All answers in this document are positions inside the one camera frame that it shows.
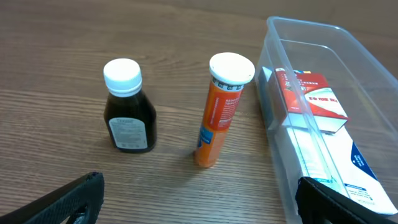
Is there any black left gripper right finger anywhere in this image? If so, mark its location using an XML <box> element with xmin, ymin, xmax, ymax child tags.
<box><xmin>295</xmin><ymin>177</ymin><xmax>397</xmax><ymax>224</ymax></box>

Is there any red white medicine box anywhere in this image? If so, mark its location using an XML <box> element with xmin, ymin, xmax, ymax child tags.
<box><xmin>269</xmin><ymin>67</ymin><xmax>349</xmax><ymax>134</ymax></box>

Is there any blue yellow VapoDrops box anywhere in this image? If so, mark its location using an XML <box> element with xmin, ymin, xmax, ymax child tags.
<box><xmin>257</xmin><ymin>67</ymin><xmax>307</xmax><ymax>131</ymax></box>

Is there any orange tablet tube white cap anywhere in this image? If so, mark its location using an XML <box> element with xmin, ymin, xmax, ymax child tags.
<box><xmin>194</xmin><ymin>52</ymin><xmax>255</xmax><ymax>168</ymax></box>

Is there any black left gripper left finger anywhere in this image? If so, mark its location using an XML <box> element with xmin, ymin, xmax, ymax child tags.
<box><xmin>1</xmin><ymin>172</ymin><xmax>104</xmax><ymax>224</ymax></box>

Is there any dark syrup bottle white cap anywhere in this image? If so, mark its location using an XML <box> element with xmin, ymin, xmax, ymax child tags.
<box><xmin>103</xmin><ymin>58</ymin><xmax>157</xmax><ymax>153</ymax></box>

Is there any clear plastic container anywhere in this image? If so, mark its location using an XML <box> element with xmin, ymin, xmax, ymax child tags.
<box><xmin>255</xmin><ymin>17</ymin><xmax>397</xmax><ymax>223</ymax></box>

